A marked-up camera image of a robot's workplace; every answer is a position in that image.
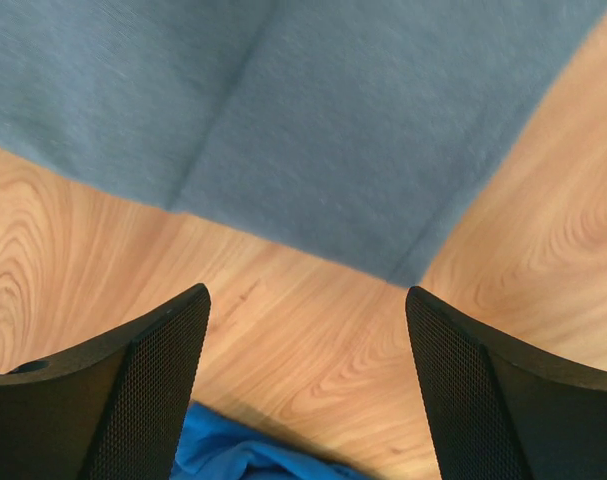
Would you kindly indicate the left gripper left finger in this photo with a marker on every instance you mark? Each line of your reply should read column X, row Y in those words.
column 111, row 407

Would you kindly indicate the blue t-shirt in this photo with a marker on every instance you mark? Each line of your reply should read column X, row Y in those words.
column 213, row 447

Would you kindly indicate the grey shirt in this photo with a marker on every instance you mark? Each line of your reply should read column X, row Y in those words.
column 357, row 131

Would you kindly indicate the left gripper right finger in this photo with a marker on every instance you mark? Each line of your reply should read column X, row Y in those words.
column 500, row 408

